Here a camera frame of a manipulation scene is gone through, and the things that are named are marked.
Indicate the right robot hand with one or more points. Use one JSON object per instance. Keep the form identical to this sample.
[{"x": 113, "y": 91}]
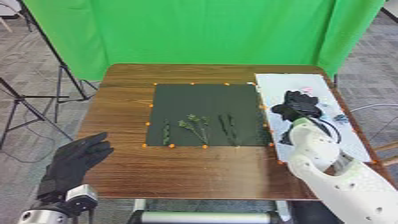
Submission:
[{"x": 295, "y": 107}]

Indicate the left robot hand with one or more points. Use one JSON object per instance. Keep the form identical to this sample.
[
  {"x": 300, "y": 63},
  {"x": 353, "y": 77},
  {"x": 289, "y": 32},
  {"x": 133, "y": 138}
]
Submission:
[{"x": 72, "y": 163}]

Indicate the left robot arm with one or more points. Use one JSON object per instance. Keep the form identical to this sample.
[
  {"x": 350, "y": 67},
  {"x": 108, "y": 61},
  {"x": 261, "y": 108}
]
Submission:
[{"x": 71, "y": 203}]

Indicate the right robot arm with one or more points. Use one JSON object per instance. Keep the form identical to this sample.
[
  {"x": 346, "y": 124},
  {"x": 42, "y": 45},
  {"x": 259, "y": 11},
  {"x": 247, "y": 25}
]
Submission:
[{"x": 337, "y": 180}]

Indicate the pink flower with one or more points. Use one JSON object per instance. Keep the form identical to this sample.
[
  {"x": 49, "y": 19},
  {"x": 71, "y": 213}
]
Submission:
[{"x": 305, "y": 89}]

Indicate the white sheet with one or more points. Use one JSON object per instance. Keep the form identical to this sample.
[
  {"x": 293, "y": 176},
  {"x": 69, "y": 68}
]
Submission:
[{"x": 277, "y": 90}]

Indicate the blue flower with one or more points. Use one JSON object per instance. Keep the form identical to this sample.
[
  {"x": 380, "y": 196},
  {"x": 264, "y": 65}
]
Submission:
[{"x": 339, "y": 117}]

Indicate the forked green sprig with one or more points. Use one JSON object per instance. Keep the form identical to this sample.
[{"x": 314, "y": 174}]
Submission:
[{"x": 227, "y": 128}]

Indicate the dark mat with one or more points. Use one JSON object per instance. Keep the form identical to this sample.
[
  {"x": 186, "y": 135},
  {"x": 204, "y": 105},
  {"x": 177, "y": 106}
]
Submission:
[{"x": 206, "y": 110}]

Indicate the thin green sprig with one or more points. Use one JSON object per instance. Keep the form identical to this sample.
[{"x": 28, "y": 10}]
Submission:
[{"x": 165, "y": 134}]

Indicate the leafy green sprig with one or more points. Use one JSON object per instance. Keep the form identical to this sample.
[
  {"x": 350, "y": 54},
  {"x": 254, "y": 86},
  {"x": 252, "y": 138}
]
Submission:
[{"x": 195, "y": 128}]

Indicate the black tripod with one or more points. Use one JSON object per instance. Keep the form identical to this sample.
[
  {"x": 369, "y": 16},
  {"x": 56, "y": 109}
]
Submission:
[{"x": 23, "y": 110}]

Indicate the black light stand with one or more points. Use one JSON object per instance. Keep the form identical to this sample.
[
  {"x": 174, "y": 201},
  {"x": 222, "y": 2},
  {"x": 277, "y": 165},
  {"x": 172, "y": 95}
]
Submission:
[{"x": 62, "y": 71}]

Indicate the pale grey bar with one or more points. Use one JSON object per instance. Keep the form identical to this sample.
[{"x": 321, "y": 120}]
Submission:
[{"x": 206, "y": 218}]

